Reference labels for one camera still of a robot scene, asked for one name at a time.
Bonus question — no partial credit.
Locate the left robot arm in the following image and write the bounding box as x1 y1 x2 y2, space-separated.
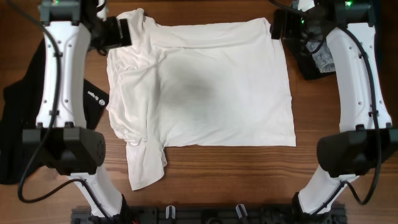
22 1 131 223

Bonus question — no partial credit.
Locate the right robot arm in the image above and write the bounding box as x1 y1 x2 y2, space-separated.
271 1 397 223

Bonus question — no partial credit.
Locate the black garment with logo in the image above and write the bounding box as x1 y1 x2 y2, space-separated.
1 39 109 185

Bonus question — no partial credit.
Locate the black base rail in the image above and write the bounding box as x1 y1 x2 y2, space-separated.
70 205 348 224

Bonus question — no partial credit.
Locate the white t-shirt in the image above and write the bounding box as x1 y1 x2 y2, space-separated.
107 8 296 190

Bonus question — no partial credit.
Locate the light grey denim garment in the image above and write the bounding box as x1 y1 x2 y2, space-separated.
305 41 336 73

